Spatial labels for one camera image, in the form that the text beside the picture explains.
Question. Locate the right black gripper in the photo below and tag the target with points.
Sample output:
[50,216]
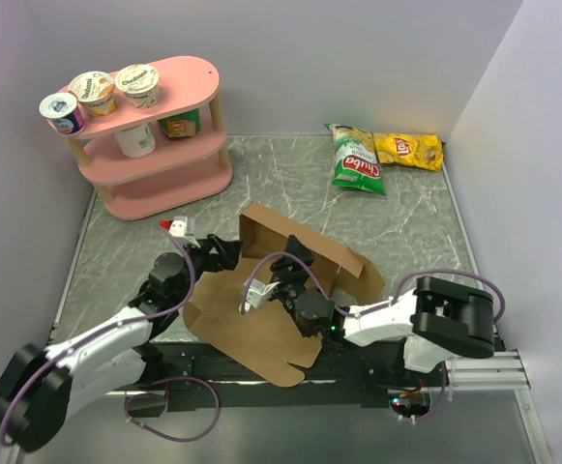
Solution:
[281,272]

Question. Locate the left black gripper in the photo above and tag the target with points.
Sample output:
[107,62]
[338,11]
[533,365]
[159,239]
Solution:
[225,255]

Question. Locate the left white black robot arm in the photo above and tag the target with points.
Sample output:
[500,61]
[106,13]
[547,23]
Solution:
[41,386]

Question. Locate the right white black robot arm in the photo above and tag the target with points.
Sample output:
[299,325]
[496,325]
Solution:
[435,320]

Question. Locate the green Chuba chips bag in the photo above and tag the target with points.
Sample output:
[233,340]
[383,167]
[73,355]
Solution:
[356,165]

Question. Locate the pink three-tier shelf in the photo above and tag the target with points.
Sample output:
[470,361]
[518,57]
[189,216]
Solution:
[177,172]

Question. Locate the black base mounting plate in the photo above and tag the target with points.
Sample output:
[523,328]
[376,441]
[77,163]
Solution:
[183,396]

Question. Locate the green snack cup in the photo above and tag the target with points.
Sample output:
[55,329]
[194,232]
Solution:
[182,125]

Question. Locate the white plastic cup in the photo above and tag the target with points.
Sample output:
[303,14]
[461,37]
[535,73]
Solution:
[136,142]

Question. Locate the yellow Lays chips bag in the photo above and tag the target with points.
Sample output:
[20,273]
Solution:
[424,151]

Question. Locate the white Chobani yogurt cup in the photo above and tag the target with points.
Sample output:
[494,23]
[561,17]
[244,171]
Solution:
[140,84]

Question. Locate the orange Chobani yogurt cup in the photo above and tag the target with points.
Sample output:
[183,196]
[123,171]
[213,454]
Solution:
[95,91]

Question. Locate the blue white yogurt cup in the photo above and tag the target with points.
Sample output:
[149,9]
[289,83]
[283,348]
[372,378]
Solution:
[62,111]

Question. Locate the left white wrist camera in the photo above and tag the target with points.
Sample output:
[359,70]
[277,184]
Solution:
[180,227]

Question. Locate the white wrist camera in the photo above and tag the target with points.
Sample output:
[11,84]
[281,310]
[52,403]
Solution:
[256,294]
[180,227]

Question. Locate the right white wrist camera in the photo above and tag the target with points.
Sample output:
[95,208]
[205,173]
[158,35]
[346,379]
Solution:
[256,294]

